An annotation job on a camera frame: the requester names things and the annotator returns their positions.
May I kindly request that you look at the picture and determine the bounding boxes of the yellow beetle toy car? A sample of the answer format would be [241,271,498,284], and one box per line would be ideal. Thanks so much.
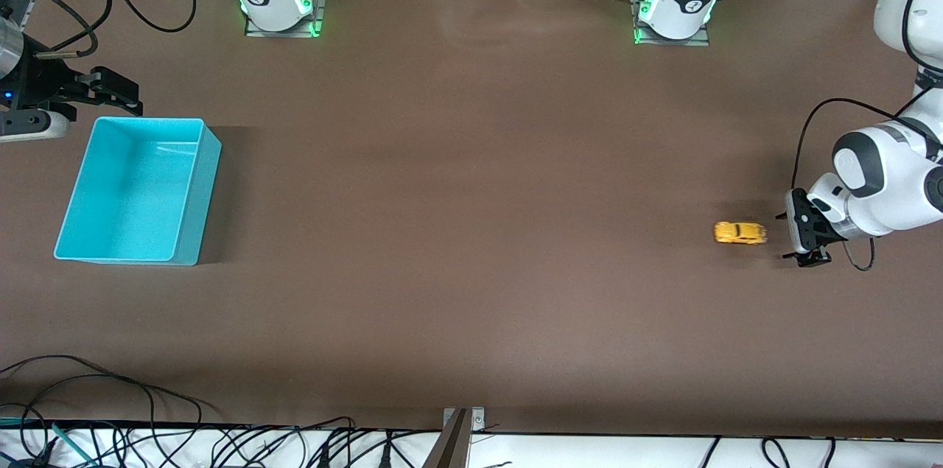
[713,221,768,246]

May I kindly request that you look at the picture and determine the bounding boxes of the turquoise plastic bin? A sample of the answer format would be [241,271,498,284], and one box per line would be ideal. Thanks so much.
[54,116,222,267]

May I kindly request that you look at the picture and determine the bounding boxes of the grey metal bar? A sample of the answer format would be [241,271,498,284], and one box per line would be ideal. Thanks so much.
[420,409,472,468]

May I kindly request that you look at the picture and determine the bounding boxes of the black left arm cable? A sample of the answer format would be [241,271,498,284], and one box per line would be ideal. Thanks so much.
[792,97,923,193]

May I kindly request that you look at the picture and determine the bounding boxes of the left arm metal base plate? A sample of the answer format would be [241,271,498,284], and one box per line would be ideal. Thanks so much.
[630,0,712,47]

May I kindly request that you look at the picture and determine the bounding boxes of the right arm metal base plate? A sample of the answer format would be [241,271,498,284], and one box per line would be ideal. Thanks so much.
[243,0,326,38]

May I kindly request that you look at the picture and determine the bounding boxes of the long black cable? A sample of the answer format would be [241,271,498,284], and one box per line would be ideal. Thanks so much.
[0,355,222,426]

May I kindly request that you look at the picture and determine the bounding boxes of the small metal bracket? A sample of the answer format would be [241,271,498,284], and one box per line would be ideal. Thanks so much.
[442,407,487,433]

